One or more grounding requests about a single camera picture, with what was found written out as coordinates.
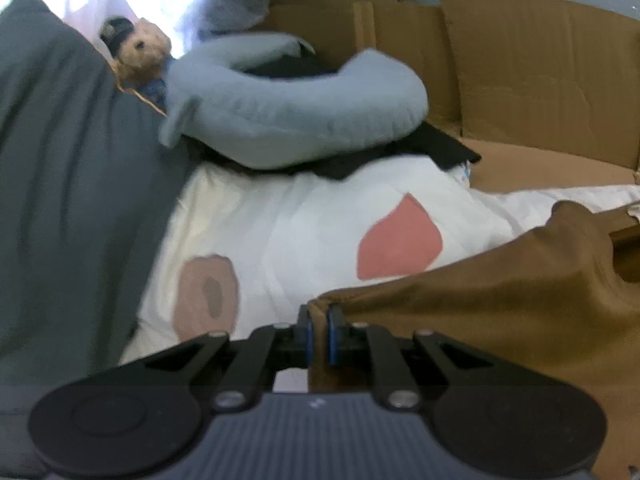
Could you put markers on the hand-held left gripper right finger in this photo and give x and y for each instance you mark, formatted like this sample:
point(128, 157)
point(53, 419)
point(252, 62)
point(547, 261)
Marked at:
point(333, 335)

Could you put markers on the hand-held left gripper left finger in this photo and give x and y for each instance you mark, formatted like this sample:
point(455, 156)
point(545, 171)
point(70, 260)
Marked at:
point(306, 335)

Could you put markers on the brown printed t-shirt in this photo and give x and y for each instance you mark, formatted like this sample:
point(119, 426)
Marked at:
point(500, 310)

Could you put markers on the white patterned bed sheet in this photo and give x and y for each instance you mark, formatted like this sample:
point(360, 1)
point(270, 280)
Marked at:
point(280, 240)

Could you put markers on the small floral patterned cloth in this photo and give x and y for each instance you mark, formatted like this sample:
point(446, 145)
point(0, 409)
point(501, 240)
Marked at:
point(462, 172)

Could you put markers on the black cloth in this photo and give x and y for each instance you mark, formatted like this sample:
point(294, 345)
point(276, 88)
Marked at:
point(440, 150)

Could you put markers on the grey-blue neck pillow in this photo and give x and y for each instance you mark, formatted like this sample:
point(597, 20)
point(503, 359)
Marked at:
point(300, 110)

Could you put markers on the dark grey quilt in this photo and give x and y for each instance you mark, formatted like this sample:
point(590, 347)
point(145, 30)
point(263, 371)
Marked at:
point(65, 185)

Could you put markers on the brown teddy bear plush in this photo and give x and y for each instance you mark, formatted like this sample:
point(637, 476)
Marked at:
point(142, 52)

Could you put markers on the large brown cardboard sheet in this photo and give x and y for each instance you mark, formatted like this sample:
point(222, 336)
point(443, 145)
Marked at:
point(540, 75)

